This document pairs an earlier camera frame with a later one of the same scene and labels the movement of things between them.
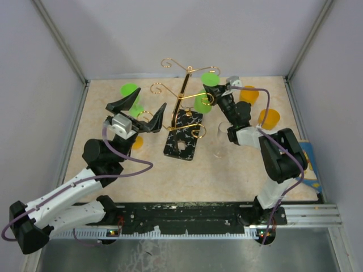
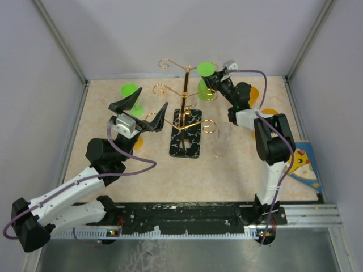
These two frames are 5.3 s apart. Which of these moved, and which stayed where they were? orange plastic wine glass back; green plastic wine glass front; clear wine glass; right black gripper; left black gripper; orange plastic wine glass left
Moved: green plastic wine glass front; right black gripper
Stayed: clear wine glass; left black gripper; orange plastic wine glass back; orange plastic wine glass left
